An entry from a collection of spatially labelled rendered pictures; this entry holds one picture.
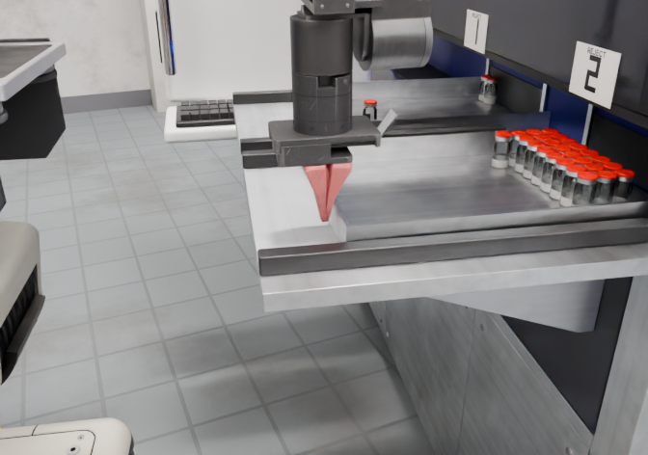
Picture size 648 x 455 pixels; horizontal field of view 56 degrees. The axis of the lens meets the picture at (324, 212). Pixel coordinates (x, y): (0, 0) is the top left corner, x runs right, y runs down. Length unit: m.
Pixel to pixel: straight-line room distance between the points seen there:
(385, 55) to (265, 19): 0.92
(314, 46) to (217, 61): 0.94
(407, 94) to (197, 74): 0.53
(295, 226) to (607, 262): 0.31
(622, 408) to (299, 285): 0.42
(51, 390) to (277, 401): 0.64
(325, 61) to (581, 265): 0.31
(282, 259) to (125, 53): 4.19
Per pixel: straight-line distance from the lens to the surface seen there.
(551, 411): 0.95
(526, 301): 0.74
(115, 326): 2.13
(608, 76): 0.75
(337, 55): 0.55
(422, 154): 0.86
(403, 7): 0.57
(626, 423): 0.80
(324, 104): 0.56
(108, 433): 1.33
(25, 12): 4.63
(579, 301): 0.78
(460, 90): 1.22
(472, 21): 1.08
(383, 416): 1.71
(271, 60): 1.49
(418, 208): 0.70
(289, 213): 0.68
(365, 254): 0.57
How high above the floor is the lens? 1.17
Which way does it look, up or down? 25 degrees down
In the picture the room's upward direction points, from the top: straight up
